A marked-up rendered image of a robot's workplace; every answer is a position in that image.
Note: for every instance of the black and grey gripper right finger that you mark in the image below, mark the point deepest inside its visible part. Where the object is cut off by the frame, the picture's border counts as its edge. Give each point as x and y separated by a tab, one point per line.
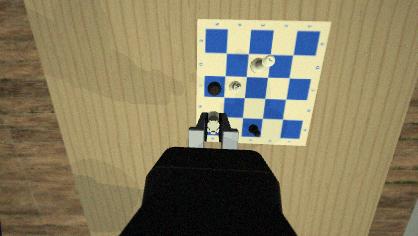
228	136

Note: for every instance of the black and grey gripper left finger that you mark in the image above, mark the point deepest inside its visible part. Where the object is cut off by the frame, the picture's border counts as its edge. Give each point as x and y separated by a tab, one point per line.
198	135

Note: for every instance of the blue and cream chessboard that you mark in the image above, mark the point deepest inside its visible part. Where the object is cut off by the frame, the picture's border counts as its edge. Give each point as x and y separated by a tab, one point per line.
280	99

